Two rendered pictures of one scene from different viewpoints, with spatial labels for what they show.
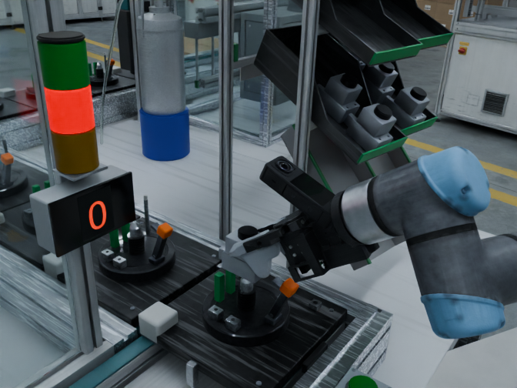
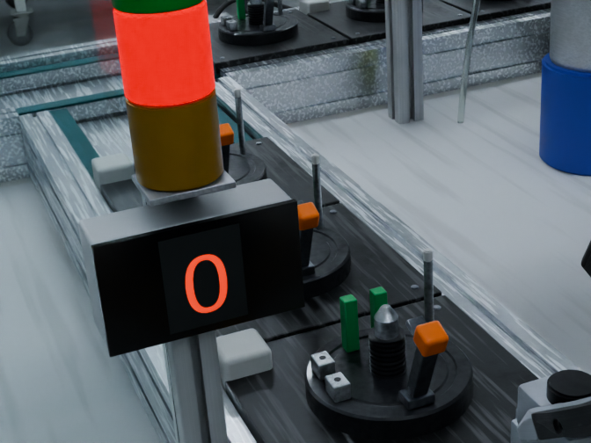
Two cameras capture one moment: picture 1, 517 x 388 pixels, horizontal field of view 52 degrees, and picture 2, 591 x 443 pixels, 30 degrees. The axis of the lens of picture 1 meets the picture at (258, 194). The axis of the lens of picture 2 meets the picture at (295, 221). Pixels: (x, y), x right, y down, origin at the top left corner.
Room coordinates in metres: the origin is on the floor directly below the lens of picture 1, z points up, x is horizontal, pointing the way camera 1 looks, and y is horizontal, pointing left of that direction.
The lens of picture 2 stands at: (0.14, -0.16, 1.50)
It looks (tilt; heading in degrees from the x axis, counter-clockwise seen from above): 26 degrees down; 34
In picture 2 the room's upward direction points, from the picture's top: 4 degrees counter-clockwise
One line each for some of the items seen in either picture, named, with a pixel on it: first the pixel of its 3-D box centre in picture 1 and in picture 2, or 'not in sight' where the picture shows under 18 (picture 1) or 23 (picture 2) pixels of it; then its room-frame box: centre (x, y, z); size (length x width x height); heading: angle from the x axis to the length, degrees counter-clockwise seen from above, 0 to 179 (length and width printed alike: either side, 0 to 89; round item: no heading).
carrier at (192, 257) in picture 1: (135, 240); (386, 345); (0.82, 0.22, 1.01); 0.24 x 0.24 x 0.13; 54
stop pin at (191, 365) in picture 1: (191, 373); not in sight; (0.57, 0.09, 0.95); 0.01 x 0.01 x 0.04; 54
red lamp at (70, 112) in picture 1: (70, 106); (164, 47); (0.58, 0.22, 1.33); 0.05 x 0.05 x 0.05
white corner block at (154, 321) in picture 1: (158, 322); not in sight; (0.65, 0.15, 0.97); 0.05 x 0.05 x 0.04; 54
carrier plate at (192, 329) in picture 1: (245, 320); not in sight; (0.67, 0.01, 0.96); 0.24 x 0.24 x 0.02; 54
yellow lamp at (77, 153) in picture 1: (75, 147); (175, 134); (0.58, 0.22, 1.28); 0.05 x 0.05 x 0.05
